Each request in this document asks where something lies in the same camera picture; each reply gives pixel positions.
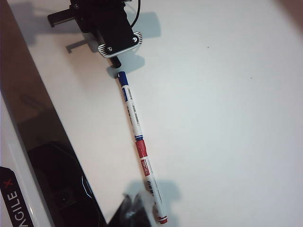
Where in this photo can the blue capped whiteboard marker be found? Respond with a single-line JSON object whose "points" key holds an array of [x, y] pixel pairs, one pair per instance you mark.
{"points": [[129, 104]]}

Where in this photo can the white robot base panel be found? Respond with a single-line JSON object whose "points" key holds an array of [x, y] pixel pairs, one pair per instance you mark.
{"points": [[14, 146]]}

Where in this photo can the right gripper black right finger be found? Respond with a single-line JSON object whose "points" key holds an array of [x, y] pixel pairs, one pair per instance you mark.
{"points": [[144, 208]]}

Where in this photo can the red capped whiteboard marker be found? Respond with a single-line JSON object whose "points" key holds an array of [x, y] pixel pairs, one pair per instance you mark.
{"points": [[142, 151]]}

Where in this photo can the glossy black camera housing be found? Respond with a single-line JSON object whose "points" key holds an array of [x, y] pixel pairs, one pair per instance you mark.
{"points": [[61, 179]]}

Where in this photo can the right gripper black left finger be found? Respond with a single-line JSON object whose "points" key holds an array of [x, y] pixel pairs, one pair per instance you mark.
{"points": [[123, 212]]}

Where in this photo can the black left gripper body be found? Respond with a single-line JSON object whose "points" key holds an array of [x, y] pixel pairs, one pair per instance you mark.
{"points": [[90, 14]]}

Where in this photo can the black AgileX label plate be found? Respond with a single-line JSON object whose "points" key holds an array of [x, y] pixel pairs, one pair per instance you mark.
{"points": [[11, 201]]}

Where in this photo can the black left camera mount bracket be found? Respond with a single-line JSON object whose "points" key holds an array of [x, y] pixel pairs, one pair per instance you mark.
{"points": [[117, 33]]}

